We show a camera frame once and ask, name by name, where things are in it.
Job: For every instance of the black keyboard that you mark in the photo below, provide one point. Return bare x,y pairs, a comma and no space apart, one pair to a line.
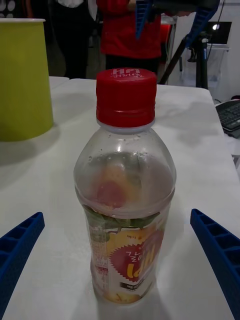
230,116

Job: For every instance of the black tripod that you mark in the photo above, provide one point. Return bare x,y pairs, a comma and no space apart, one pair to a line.
201,62

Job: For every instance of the yellow-green plastic bin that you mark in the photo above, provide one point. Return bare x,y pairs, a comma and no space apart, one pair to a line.
22,80

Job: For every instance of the red-capped plastic bottle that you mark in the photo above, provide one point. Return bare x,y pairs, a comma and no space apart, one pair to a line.
125,225

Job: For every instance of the person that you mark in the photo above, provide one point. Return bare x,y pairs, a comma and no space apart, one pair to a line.
72,37
130,37

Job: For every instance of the dark laptop screen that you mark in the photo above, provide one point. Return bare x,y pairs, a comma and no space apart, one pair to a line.
222,33

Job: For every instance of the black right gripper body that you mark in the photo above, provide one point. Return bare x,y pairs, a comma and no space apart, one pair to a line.
182,3

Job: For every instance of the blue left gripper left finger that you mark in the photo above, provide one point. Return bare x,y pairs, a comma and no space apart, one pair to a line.
17,245

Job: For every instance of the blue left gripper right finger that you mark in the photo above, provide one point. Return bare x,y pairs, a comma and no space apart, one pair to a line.
220,245

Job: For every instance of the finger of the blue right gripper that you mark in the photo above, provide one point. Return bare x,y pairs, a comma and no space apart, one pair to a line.
200,25
142,15

